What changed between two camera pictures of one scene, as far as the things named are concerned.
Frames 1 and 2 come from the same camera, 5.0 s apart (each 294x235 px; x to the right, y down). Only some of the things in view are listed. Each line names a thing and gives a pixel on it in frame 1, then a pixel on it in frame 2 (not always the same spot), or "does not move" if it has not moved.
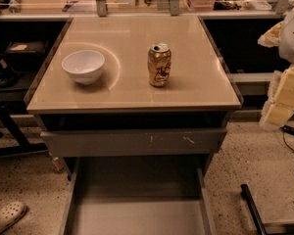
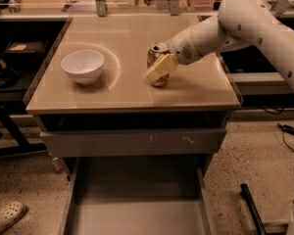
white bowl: (84, 66) does not move
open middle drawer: (138, 195) does not move
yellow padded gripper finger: (285, 96) to (184, 51)
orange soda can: (159, 62) does not move
